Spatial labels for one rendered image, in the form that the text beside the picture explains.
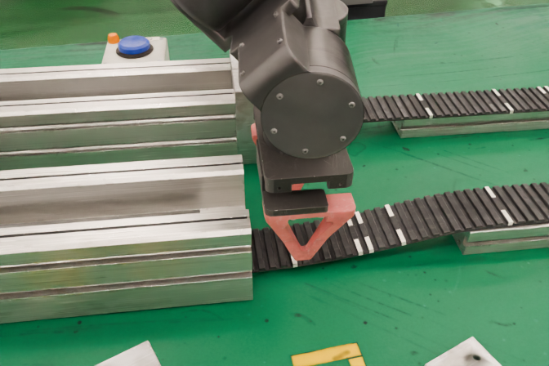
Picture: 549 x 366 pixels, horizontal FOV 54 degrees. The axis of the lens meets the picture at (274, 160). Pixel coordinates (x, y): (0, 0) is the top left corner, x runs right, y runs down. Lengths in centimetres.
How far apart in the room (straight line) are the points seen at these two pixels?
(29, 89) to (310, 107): 43
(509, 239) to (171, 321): 32
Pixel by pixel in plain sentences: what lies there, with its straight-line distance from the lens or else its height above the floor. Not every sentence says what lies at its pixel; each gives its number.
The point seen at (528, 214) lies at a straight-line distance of 55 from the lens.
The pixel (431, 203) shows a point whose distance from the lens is 54.
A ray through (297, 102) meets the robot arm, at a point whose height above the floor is 100.
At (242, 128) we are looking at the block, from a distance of 58.
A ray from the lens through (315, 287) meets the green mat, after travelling 49.
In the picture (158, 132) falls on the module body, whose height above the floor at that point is 83.
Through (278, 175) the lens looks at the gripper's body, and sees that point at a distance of 38.
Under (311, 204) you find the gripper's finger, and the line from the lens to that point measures 39.
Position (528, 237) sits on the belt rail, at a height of 79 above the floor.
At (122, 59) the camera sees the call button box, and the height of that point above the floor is 84.
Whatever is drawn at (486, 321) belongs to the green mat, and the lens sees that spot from 50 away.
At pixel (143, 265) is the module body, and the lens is 44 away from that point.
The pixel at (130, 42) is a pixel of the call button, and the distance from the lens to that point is 73.
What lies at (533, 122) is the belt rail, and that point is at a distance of 74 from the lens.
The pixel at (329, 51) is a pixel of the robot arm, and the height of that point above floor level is 102.
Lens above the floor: 116
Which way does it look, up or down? 38 degrees down
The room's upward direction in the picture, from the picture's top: 1 degrees clockwise
